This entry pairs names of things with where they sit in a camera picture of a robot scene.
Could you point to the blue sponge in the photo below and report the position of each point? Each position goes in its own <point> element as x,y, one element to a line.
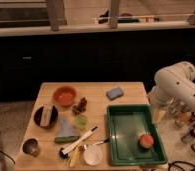
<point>114,93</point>

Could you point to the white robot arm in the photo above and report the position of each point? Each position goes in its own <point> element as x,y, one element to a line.
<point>174,81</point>

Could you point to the green plastic cup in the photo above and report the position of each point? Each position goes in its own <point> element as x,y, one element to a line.
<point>80,121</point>

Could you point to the metal cup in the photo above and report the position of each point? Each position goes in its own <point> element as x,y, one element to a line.
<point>31,147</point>

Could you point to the orange bowl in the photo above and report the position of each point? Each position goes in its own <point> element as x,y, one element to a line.
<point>64,96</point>

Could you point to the green plastic tray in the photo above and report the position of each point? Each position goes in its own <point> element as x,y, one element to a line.
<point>126,124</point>

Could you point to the metal spoon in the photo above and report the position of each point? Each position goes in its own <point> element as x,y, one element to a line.
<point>85,146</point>

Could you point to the beige block on plate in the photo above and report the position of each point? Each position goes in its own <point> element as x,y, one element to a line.
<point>46,115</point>

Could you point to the orange round object in tray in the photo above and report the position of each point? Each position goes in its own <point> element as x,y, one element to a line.
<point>146,141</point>

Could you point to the white black dish brush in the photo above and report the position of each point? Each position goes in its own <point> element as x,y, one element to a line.
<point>64,152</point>

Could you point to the yellow banana toy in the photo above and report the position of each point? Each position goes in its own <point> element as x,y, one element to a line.
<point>74,157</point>

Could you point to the spice bottles on floor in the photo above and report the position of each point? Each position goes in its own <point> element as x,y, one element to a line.
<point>184,117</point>

